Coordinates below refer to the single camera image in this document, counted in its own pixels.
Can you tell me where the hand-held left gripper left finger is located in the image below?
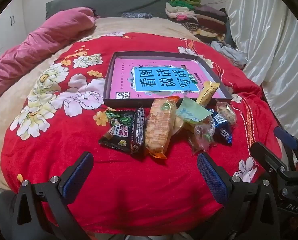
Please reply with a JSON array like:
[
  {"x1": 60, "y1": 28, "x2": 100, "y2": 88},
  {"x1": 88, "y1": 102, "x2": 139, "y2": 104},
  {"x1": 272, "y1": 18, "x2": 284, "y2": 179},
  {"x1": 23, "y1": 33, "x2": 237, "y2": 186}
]
[{"x1": 14, "y1": 152, "x2": 94, "y2": 233}]

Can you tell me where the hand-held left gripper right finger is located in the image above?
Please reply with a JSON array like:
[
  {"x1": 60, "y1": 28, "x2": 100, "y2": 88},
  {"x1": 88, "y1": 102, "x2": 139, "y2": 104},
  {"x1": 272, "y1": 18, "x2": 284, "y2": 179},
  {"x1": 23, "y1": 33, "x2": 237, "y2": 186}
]
[{"x1": 197, "y1": 152, "x2": 280, "y2": 233}]

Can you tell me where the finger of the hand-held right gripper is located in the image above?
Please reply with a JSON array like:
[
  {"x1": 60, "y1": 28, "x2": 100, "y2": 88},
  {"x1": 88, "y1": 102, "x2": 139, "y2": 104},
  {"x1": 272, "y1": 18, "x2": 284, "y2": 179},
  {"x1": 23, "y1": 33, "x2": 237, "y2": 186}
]
[
  {"x1": 274, "y1": 126, "x2": 298, "y2": 160},
  {"x1": 250, "y1": 142, "x2": 288, "y2": 178}
]

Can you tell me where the clear green print biscuit packet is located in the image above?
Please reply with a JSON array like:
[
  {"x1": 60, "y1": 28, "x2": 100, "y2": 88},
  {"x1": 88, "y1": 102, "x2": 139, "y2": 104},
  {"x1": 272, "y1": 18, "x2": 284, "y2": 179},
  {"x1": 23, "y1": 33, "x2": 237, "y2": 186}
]
[{"x1": 188, "y1": 124, "x2": 217, "y2": 154}]

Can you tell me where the black and green snack packet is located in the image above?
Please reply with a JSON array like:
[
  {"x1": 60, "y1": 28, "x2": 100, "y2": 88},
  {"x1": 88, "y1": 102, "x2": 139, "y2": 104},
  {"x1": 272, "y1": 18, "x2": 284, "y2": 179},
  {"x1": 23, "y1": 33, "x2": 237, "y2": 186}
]
[{"x1": 98, "y1": 109, "x2": 137, "y2": 153}]

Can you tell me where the green label pastry packet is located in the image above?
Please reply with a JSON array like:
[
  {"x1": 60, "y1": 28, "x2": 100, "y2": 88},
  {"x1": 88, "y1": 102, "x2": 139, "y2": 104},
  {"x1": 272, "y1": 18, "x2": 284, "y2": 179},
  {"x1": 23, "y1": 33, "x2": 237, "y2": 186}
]
[{"x1": 174, "y1": 97, "x2": 213, "y2": 133}]

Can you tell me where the orange rice cracker packet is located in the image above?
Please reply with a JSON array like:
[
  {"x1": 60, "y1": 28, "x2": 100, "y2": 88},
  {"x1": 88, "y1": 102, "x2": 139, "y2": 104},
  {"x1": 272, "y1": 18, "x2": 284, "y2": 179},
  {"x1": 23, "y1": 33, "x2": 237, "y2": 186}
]
[{"x1": 144, "y1": 97, "x2": 177, "y2": 160}]

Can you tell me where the yellow snack packet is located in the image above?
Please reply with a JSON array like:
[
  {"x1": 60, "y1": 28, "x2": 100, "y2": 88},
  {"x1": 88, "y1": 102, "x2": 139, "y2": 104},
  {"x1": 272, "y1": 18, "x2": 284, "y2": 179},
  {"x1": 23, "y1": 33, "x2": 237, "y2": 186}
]
[{"x1": 195, "y1": 81, "x2": 220, "y2": 105}]

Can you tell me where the shallow dark cardboard box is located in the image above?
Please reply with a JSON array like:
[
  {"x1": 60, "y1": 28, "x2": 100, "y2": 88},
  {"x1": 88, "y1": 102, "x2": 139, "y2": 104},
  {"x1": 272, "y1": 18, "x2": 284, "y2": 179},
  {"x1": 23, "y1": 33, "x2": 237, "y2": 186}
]
[{"x1": 103, "y1": 52, "x2": 233, "y2": 108}]

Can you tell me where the blue cookie packet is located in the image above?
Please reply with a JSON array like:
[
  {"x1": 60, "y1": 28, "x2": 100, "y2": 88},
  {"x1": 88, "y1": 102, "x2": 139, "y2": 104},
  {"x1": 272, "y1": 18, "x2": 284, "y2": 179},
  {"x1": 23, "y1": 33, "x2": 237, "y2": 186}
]
[{"x1": 206, "y1": 108, "x2": 234, "y2": 146}]

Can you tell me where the red floral blanket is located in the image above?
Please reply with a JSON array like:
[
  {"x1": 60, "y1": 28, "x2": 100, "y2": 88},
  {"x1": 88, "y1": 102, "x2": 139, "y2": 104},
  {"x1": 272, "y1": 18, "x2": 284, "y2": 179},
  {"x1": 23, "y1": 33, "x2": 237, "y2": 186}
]
[{"x1": 0, "y1": 31, "x2": 282, "y2": 237}]

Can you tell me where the clear nut cake packet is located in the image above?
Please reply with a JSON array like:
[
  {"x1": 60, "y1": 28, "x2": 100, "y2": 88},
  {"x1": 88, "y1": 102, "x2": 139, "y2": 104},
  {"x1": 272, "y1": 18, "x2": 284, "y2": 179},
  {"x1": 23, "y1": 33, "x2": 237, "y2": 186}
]
[{"x1": 215, "y1": 101, "x2": 237, "y2": 126}]

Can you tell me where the brown chocolate bar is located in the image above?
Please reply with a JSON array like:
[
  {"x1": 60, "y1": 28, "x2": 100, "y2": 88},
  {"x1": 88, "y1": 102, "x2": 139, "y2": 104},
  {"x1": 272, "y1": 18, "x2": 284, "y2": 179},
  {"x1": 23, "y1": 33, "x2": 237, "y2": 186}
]
[{"x1": 130, "y1": 107, "x2": 146, "y2": 159}]

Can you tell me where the white satin curtain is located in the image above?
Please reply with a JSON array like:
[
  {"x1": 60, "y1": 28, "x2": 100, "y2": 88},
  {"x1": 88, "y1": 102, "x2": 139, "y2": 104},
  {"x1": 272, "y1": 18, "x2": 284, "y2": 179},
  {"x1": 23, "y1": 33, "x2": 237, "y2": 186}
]
[{"x1": 225, "y1": 0, "x2": 298, "y2": 140}]

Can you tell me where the pale grey crumpled cloth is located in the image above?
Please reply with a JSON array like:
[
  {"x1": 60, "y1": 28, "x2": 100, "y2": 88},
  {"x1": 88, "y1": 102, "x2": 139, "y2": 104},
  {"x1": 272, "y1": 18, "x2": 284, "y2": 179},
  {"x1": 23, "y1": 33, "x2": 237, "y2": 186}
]
[{"x1": 209, "y1": 41, "x2": 247, "y2": 68}]

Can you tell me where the pink book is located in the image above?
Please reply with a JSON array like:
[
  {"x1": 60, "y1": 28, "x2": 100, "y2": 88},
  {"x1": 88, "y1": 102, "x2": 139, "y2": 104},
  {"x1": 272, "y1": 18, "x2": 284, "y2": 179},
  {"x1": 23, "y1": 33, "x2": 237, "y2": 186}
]
[{"x1": 111, "y1": 57, "x2": 226, "y2": 99}]

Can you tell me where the pink quilt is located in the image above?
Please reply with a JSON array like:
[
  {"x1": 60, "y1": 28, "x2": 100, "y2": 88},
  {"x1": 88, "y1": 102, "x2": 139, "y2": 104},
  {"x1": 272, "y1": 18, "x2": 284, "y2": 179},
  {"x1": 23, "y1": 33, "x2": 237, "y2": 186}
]
[{"x1": 0, "y1": 7, "x2": 97, "y2": 108}]

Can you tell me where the stack of folded clothes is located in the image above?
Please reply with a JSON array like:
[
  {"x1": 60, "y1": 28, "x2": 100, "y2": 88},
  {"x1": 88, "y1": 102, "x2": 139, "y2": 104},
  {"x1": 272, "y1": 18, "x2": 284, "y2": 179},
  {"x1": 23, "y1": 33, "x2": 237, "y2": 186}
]
[{"x1": 165, "y1": 0, "x2": 229, "y2": 43}]

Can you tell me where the white wardrobe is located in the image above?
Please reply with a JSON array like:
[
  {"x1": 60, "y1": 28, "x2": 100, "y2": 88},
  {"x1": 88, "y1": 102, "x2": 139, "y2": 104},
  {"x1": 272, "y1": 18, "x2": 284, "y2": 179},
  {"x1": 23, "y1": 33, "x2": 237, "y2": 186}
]
[{"x1": 0, "y1": 0, "x2": 26, "y2": 65}]

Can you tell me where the dark patterned cloth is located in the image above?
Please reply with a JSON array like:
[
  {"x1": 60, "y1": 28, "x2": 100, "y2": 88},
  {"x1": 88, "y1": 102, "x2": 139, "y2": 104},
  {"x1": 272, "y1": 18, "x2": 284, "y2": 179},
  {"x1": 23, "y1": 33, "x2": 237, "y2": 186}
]
[{"x1": 121, "y1": 12, "x2": 153, "y2": 20}]

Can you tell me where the grey headboard cushion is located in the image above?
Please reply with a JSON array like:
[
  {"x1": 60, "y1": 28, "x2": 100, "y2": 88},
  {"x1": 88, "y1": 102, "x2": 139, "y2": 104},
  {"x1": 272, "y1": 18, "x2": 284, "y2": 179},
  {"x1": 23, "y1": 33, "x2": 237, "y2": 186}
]
[{"x1": 46, "y1": 0, "x2": 176, "y2": 20}]

